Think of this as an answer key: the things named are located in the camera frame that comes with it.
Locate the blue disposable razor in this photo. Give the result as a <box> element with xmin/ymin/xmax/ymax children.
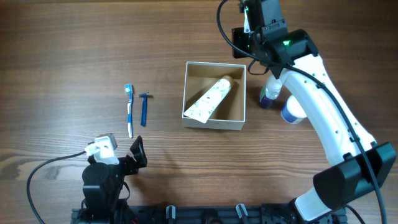
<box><xmin>138</xmin><ymin>92</ymin><xmax>149</xmax><ymax>127</ymax></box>

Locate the clear blue spray bottle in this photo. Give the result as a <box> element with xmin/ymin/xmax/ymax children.
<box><xmin>259</xmin><ymin>75</ymin><xmax>282</xmax><ymax>109</ymax></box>

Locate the blue white toothbrush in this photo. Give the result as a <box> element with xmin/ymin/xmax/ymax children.
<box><xmin>124</xmin><ymin>83</ymin><xmax>133</xmax><ymax>138</ymax></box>

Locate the white cosmetic tube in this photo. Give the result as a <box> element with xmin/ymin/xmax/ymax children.
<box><xmin>183</xmin><ymin>75</ymin><xmax>234</xmax><ymax>123</ymax></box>

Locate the blue jar white lid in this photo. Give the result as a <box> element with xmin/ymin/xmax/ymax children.
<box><xmin>280</xmin><ymin>95</ymin><xmax>307</xmax><ymax>124</ymax></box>

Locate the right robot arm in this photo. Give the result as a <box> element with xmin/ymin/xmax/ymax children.
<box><xmin>228</xmin><ymin>1</ymin><xmax>396</xmax><ymax>223</ymax></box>

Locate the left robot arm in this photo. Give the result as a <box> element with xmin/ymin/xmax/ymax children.
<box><xmin>76</xmin><ymin>133</ymin><xmax>147</xmax><ymax>223</ymax></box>

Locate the white cardboard box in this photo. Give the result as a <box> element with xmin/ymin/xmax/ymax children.
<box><xmin>182</xmin><ymin>62</ymin><xmax>246</xmax><ymax>130</ymax></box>

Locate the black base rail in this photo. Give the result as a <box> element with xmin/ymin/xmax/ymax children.
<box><xmin>70</xmin><ymin>203</ymin><xmax>296</xmax><ymax>224</ymax></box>

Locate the left black cable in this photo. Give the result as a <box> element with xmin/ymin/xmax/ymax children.
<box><xmin>25</xmin><ymin>151</ymin><xmax>86</xmax><ymax>224</ymax></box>

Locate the black cable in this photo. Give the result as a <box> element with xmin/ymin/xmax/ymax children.
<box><xmin>216</xmin><ymin>0</ymin><xmax>388</xmax><ymax>224</ymax></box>
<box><xmin>25</xmin><ymin>151</ymin><xmax>86</xmax><ymax>224</ymax></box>

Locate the right black cable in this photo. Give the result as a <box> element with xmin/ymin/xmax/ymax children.
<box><xmin>216</xmin><ymin>0</ymin><xmax>388</xmax><ymax>224</ymax></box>

